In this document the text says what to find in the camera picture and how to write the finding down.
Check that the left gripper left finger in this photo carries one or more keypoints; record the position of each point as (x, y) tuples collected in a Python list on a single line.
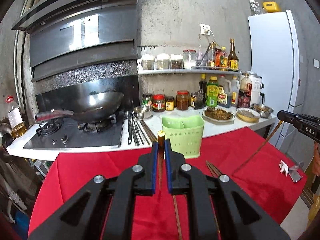
[(103, 208)]

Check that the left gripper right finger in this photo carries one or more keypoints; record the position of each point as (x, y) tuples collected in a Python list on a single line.
[(217, 207)]

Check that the wooden chopstick gold tip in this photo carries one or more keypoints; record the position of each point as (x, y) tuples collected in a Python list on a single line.
[(160, 154), (180, 237), (212, 169), (259, 148), (215, 168)]

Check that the metal utensils on counter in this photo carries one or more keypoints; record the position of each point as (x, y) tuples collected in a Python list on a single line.
[(138, 131)]

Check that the steel bowl right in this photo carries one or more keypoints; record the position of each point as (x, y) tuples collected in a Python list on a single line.
[(263, 110)]

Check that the white crumpled paper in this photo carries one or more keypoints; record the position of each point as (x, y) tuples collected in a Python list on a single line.
[(284, 169)]

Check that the yellow bowl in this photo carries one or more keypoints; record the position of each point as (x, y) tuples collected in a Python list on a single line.
[(247, 115)]

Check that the red label dark bottle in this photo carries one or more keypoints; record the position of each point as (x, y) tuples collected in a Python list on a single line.
[(245, 91)]

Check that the black gas stove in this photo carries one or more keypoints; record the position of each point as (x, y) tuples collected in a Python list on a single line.
[(63, 133)]

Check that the white refrigerator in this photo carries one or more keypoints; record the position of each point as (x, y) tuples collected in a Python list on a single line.
[(279, 57)]

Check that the green utensil holder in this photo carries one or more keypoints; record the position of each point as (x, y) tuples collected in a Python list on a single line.
[(185, 134)]

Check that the white vinegar jug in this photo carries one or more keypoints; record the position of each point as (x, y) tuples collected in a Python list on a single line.
[(225, 92)]

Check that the plate of food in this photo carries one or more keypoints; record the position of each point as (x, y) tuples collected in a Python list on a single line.
[(218, 114)]

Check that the tall brown sauce bottle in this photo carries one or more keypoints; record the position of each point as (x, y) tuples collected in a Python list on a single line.
[(233, 61)]

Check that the green sauce bottle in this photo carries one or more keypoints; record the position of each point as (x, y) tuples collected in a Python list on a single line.
[(212, 92)]

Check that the small steel bowl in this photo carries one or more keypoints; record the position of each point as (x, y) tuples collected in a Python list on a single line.
[(142, 112)]

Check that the steel wok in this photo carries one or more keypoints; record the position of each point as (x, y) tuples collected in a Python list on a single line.
[(87, 109)]

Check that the dark soy sauce bottle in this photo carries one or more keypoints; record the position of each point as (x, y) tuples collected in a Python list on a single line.
[(203, 87)]

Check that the brown sauce jar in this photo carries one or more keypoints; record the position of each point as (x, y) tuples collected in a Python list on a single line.
[(182, 100)]

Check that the red lid jar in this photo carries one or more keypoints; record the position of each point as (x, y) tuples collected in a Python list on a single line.
[(158, 103)]

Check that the cooking oil bottle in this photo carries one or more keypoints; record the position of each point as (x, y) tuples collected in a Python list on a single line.
[(15, 117)]

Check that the range hood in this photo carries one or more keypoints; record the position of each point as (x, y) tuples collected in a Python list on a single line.
[(70, 34)]

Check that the wall power socket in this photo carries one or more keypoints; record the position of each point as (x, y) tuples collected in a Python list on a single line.
[(205, 29)]

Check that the wall shelf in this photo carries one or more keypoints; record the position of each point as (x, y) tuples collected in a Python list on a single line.
[(193, 70)]

